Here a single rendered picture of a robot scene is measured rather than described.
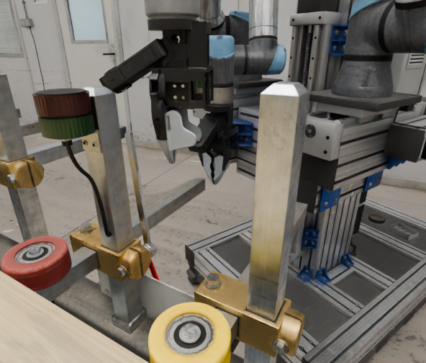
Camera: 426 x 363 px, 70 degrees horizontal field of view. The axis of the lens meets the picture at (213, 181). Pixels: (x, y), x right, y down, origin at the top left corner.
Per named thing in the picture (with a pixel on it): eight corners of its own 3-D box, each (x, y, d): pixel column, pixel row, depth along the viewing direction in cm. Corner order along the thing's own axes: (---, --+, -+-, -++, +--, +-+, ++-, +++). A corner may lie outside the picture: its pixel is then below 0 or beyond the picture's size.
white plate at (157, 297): (103, 290, 62) (96, 250, 58) (213, 348, 51) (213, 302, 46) (101, 292, 62) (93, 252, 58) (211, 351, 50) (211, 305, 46)
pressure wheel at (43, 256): (60, 286, 50) (44, 226, 46) (93, 305, 47) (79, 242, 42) (9, 320, 44) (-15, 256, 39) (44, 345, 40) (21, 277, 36)
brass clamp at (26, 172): (10, 168, 65) (3, 145, 63) (50, 181, 59) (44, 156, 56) (-22, 178, 60) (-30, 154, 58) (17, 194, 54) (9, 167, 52)
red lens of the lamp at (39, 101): (70, 105, 40) (68, 88, 39) (103, 109, 37) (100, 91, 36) (25, 113, 35) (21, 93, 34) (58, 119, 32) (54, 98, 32)
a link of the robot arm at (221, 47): (233, 36, 74) (237, 34, 66) (232, 83, 78) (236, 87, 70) (200, 36, 73) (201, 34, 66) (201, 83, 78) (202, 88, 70)
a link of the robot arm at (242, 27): (262, 52, 111) (265, 9, 105) (225, 52, 110) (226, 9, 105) (256, 51, 122) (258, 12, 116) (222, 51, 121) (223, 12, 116)
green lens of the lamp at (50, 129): (74, 124, 41) (71, 107, 40) (106, 130, 38) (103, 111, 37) (31, 134, 36) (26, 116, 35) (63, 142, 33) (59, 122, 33)
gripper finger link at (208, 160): (223, 178, 87) (223, 147, 83) (212, 186, 82) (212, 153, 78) (213, 176, 88) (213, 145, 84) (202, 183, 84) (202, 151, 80)
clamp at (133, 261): (97, 244, 57) (92, 220, 55) (152, 268, 51) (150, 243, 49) (70, 261, 52) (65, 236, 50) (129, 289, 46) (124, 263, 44)
